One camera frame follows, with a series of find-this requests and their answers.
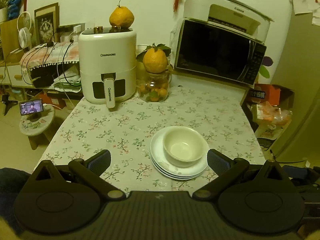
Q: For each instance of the framed cat picture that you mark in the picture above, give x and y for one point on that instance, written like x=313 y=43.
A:
x=47 y=21

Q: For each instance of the small phone screen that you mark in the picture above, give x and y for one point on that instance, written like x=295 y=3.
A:
x=31 y=107

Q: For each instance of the white Changhong air fryer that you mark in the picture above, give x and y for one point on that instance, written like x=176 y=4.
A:
x=107 y=60

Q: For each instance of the white appliance on microwave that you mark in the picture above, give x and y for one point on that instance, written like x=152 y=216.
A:
x=231 y=14

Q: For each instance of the small white desk fan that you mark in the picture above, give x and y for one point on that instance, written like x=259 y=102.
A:
x=24 y=28

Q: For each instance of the round floral cushion stool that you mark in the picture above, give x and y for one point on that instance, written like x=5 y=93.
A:
x=38 y=126

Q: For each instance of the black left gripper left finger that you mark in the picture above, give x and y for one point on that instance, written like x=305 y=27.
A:
x=89 y=171

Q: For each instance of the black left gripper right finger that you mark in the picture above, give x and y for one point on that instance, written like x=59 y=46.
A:
x=228 y=171

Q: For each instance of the white plate with swirls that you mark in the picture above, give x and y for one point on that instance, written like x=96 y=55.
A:
x=158 y=155

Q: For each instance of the cluttered side shelf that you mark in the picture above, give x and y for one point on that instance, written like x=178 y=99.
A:
x=55 y=67

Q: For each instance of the orange carton box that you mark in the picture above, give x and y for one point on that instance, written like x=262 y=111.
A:
x=275 y=95

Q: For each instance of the glass jar of small oranges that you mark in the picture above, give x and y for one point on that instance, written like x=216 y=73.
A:
x=153 y=87

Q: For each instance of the black microwave oven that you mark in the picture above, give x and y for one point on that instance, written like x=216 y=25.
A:
x=212 y=50

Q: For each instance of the plastic bag with orange packs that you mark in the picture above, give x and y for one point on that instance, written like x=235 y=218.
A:
x=266 y=114

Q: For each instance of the papers on refrigerator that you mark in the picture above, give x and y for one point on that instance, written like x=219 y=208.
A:
x=306 y=1

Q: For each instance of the snack box with logo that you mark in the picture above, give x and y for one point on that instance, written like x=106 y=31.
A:
x=267 y=135

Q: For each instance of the blue patterned plate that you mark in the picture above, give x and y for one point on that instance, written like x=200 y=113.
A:
x=175 y=177

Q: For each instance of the white refrigerator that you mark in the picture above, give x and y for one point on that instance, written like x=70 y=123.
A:
x=298 y=70

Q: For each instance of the cream bowl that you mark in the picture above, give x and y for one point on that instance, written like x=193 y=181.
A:
x=184 y=146

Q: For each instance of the large orange citrus with leaves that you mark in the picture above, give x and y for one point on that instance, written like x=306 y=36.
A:
x=155 y=58

